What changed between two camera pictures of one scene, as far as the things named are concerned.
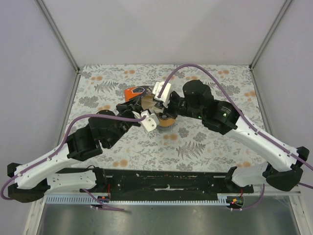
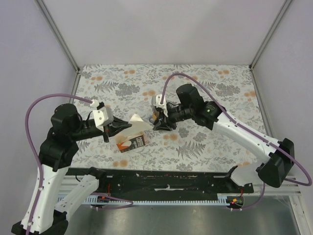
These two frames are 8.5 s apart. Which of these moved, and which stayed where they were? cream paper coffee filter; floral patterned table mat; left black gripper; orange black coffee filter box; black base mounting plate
Moved: orange black coffee filter box; cream paper coffee filter; left black gripper
Stayed: black base mounting plate; floral patterned table mat
